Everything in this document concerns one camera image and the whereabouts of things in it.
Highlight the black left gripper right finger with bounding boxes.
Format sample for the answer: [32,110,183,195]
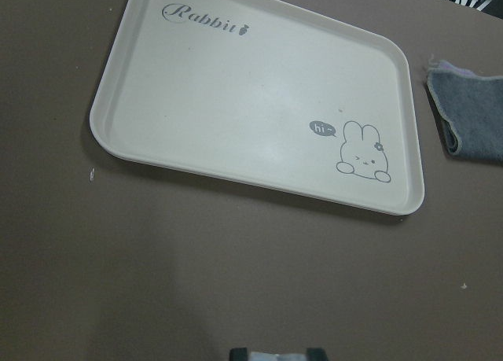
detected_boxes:
[307,348,326,361]

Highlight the beige rabbit tray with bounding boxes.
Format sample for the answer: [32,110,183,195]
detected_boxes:
[90,0,424,215]

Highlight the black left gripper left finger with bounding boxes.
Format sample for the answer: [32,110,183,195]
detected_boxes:
[229,348,248,361]

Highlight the grey folded cloth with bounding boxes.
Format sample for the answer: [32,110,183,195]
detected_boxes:
[426,60,502,164]

